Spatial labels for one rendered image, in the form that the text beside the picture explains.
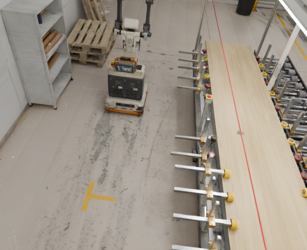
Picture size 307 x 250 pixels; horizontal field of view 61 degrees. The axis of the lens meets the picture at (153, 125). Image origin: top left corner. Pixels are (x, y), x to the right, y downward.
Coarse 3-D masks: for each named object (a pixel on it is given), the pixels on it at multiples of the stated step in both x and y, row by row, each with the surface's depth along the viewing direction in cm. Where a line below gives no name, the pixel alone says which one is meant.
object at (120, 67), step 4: (116, 64) 371; (120, 64) 370; (124, 64) 370; (128, 64) 371; (116, 68) 380; (120, 68) 379; (124, 68) 377; (128, 68) 376; (132, 68) 375; (128, 72) 385; (132, 72) 384
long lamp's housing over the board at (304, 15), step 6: (282, 0) 194; (288, 0) 185; (294, 0) 179; (300, 0) 180; (288, 6) 183; (294, 6) 176; (300, 6) 170; (294, 12) 173; (300, 12) 167; (306, 12) 163; (300, 18) 164; (306, 18) 159; (306, 24) 157; (306, 30) 155
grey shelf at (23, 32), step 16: (16, 0) 350; (32, 0) 355; (48, 0) 359; (16, 16) 329; (32, 16) 327; (48, 16) 392; (16, 32) 344; (32, 32) 342; (64, 32) 433; (16, 48) 360; (32, 48) 358; (64, 48) 452; (32, 64) 376; (64, 64) 475; (32, 80) 395; (48, 80) 392; (64, 80) 468; (32, 96) 416; (48, 96) 413
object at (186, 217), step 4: (176, 216) 210; (180, 216) 210; (184, 216) 210; (188, 216) 211; (192, 216) 211; (196, 216) 211; (192, 220) 211; (196, 220) 210; (200, 220) 210; (204, 220) 209; (208, 220) 210; (216, 220) 210; (220, 220) 211; (224, 220) 211; (228, 220) 211; (220, 224) 211; (224, 224) 210; (228, 224) 209
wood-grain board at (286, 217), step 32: (224, 64) 405; (256, 64) 414; (224, 96) 344; (256, 96) 351; (224, 128) 299; (256, 128) 304; (224, 160) 265; (256, 160) 268; (288, 160) 272; (224, 192) 237; (256, 192) 240; (288, 192) 243; (256, 224) 217; (288, 224) 220
